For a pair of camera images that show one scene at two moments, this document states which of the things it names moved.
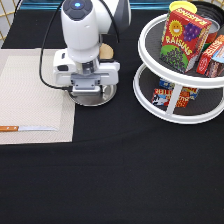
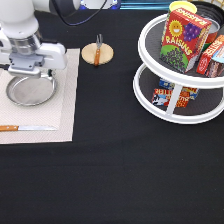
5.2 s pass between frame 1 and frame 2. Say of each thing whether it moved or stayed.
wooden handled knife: stayed
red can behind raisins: stayed
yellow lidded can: stayed
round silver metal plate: moved
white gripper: moved
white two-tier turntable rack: stayed
